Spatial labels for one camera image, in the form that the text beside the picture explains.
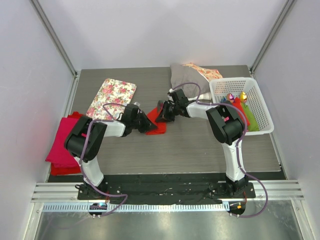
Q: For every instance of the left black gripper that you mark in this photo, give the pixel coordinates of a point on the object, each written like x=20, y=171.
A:
x=148, y=125

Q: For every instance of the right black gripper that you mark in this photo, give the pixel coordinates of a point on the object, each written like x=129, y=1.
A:
x=165, y=115

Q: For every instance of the red paper napkin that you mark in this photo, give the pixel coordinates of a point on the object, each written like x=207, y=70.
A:
x=161, y=126

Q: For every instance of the floral rectangular tray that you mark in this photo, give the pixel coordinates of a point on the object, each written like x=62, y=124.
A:
x=111, y=97

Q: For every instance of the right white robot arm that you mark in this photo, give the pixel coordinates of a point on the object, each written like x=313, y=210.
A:
x=227, y=126

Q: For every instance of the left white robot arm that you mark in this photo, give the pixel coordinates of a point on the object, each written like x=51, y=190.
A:
x=85, y=139

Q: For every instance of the pink napkin roll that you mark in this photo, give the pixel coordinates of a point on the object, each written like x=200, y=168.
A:
x=225, y=101

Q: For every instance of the grey cloth bag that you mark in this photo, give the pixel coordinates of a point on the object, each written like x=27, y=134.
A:
x=190, y=81

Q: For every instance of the orange floral cloth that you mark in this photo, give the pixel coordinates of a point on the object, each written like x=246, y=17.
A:
x=209, y=74

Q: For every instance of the white perforated plastic basket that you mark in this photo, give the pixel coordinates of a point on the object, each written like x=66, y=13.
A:
x=219, y=88

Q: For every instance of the purple iridescent spoon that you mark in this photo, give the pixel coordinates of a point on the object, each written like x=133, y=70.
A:
x=230, y=97

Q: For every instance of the gold iridescent spoon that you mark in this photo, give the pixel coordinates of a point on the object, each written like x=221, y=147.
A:
x=243, y=97

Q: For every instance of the magenta folded cloth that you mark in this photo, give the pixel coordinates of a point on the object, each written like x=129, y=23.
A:
x=58, y=155

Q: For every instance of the red folded cloth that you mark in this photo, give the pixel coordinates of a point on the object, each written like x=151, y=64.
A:
x=67, y=171

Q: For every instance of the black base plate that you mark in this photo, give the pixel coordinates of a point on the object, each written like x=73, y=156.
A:
x=165, y=189

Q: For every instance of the white slotted cable duct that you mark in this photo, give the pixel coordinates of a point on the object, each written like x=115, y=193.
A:
x=99, y=207

